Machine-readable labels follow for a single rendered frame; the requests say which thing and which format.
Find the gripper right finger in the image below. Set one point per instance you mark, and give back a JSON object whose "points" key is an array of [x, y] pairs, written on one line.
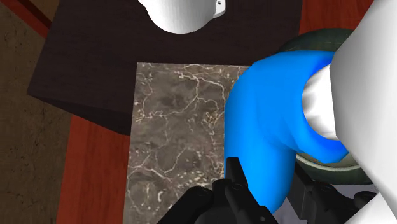
{"points": [[319, 201]]}

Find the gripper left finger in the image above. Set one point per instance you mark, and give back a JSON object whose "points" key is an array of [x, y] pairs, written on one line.
{"points": [[229, 198]]}

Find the blue and white cup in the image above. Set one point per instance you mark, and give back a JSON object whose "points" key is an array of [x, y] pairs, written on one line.
{"points": [[263, 124]]}

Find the grey marble table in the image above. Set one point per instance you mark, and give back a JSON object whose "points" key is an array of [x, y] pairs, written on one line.
{"points": [[173, 124]]}

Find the large smooth white object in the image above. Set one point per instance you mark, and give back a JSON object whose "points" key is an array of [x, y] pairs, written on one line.
{"points": [[366, 93]]}

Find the dark green bowl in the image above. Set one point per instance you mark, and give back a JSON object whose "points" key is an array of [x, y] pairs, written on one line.
{"points": [[313, 38]]}

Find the dark brown robot stand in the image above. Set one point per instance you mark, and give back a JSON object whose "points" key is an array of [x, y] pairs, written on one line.
{"points": [[93, 62]]}

